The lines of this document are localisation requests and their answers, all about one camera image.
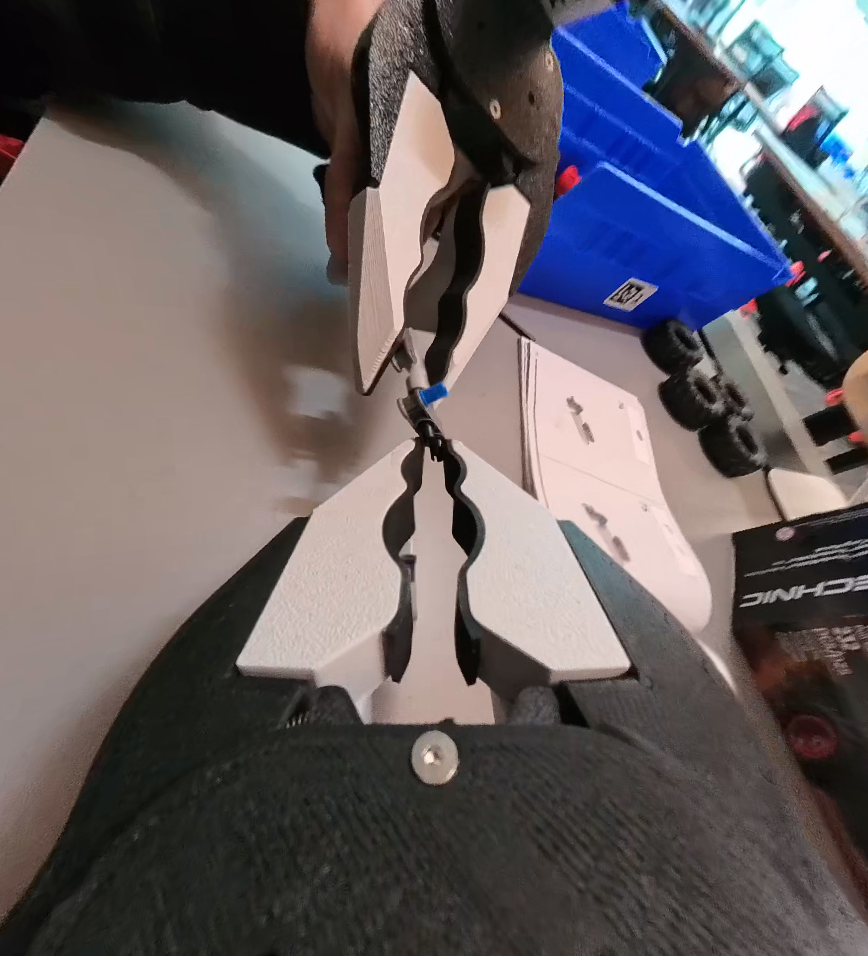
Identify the white desk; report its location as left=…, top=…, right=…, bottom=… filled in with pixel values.
left=0, top=101, right=778, bottom=956

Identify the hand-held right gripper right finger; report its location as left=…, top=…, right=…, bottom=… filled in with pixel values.
left=440, top=439, right=633, bottom=688

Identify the person's left forearm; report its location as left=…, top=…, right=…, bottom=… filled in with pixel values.
left=0, top=0, right=334, bottom=154

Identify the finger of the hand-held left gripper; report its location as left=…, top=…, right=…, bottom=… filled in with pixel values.
left=422, top=175, right=532, bottom=393
left=347, top=70, right=480, bottom=398

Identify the white rounded object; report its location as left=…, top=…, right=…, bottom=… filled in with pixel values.
left=766, top=466, right=851, bottom=521

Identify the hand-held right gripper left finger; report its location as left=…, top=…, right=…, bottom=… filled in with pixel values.
left=236, top=438, right=424, bottom=687

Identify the open instruction booklet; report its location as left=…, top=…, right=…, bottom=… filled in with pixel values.
left=516, top=336, right=713, bottom=636

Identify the black toy set box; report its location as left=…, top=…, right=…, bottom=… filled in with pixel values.
left=731, top=491, right=868, bottom=956

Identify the white printed marker tag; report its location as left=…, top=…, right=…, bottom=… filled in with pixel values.
left=603, top=277, right=659, bottom=312

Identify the person's left hand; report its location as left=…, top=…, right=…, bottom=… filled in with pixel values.
left=305, top=0, right=384, bottom=286

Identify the blue storage bin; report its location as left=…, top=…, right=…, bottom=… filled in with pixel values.
left=552, top=0, right=713, bottom=188
left=516, top=160, right=793, bottom=331

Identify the grey toy beam assembly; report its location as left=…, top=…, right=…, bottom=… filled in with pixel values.
left=395, top=332, right=452, bottom=428

